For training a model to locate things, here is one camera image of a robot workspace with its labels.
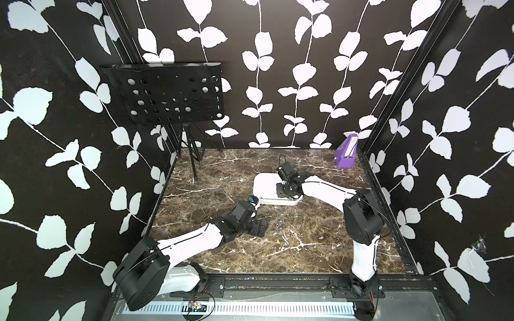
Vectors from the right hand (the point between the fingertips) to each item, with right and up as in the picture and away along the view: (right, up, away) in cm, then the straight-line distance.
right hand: (279, 187), depth 95 cm
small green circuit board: (-33, -40, -25) cm, 57 cm away
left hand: (-9, -13, -11) cm, 19 cm away
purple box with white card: (+37, +19, +12) cm, 44 cm away
